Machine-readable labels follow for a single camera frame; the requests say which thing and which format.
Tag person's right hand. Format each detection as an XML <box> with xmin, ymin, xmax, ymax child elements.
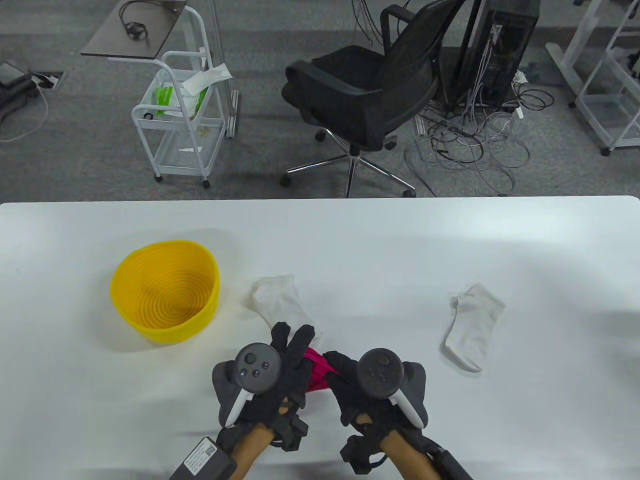
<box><xmin>324</xmin><ymin>351</ymin><xmax>427</xmax><ymax>441</ymax></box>

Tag person's left hand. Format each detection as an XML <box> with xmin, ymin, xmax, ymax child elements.
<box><xmin>216</xmin><ymin>321</ymin><xmax>317</xmax><ymax>452</ymax></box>

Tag white sock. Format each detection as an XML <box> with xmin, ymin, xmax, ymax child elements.
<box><xmin>441</xmin><ymin>283</ymin><xmax>506</xmax><ymax>373</ymax></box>
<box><xmin>251</xmin><ymin>274</ymin><xmax>326</xmax><ymax>351</ymax></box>

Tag person's left forearm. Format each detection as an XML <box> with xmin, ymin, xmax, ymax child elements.
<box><xmin>227</xmin><ymin>424</ymin><xmax>276</xmax><ymax>480</ymax></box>

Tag person's right forearm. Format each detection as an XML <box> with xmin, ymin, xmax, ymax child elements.
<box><xmin>377</xmin><ymin>430</ymin><xmax>441</xmax><ymax>480</ymax></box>

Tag grey white left hand controller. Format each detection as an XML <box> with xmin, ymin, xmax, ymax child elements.
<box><xmin>212</xmin><ymin>342</ymin><xmax>282</xmax><ymax>428</ymax></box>

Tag grey white hand controller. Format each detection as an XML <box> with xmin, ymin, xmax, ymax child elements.
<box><xmin>212</xmin><ymin>342</ymin><xmax>282</xmax><ymax>428</ymax></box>
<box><xmin>356</xmin><ymin>348</ymin><xmax>429</xmax><ymax>428</ymax></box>

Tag grey white right hand controller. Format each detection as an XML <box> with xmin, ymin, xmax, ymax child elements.
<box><xmin>356</xmin><ymin>348</ymin><xmax>429</xmax><ymax>428</ymax></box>

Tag black plain wrist box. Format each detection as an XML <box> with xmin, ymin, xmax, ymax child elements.
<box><xmin>427</xmin><ymin>447</ymin><xmax>473</xmax><ymax>480</ymax></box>

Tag black labelled wrist box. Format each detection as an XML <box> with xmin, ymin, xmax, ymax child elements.
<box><xmin>169</xmin><ymin>436</ymin><xmax>238</xmax><ymax>480</ymax></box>

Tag yellow ribbed basket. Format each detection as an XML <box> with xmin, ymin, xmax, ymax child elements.
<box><xmin>109</xmin><ymin>240</ymin><xmax>221</xmax><ymax>344</ymax></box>

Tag black office chair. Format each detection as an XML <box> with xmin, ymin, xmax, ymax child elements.
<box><xmin>280</xmin><ymin>0</ymin><xmax>468</xmax><ymax>198</ymax></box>

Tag green white packet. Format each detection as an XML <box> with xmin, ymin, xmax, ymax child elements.
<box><xmin>152</xmin><ymin>86</ymin><xmax>211</xmax><ymax>117</ymax></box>

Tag dark top side table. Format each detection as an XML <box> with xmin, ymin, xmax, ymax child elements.
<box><xmin>80</xmin><ymin>0</ymin><xmax>188</xmax><ymax>63</ymax></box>

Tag black computer tower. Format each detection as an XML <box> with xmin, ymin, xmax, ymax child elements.
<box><xmin>452</xmin><ymin>0</ymin><xmax>542</xmax><ymax>108</ymax></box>

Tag floor socket box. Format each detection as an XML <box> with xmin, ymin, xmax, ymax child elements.
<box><xmin>31</xmin><ymin>71</ymin><xmax>65</xmax><ymax>91</ymax></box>

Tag black device on floor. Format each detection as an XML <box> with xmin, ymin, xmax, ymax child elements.
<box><xmin>0</xmin><ymin>60</ymin><xmax>38</xmax><ymax>123</ymax></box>

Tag white rolling wire cart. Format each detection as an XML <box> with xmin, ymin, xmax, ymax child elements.
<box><xmin>131</xmin><ymin>5</ymin><xmax>227</xmax><ymax>189</ymax></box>

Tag grey metal stand post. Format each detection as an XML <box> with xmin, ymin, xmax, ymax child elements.
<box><xmin>209</xmin><ymin>0</ymin><xmax>242</xmax><ymax>139</ymax></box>

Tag tangle of floor cables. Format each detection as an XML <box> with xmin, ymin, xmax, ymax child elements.
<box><xmin>404</xmin><ymin>70</ymin><xmax>555</xmax><ymax>197</ymax></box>

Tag hanging black cables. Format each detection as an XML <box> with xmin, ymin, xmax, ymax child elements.
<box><xmin>351</xmin><ymin>0</ymin><xmax>388</xmax><ymax>46</ymax></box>

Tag white floor cable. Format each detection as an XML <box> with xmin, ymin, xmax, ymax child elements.
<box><xmin>0</xmin><ymin>82</ymin><xmax>50</xmax><ymax>143</ymax></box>

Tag black cable on side table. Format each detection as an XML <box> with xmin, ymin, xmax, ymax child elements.
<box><xmin>119</xmin><ymin>0</ymin><xmax>187</xmax><ymax>41</ymax></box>

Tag white wire rack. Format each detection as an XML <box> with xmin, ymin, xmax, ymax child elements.
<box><xmin>574</xmin><ymin>0</ymin><xmax>640</xmax><ymax>157</ymax></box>

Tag white desk leg frame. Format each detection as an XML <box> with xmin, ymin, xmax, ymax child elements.
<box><xmin>545</xmin><ymin>0</ymin><xmax>601</xmax><ymax>108</ymax></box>

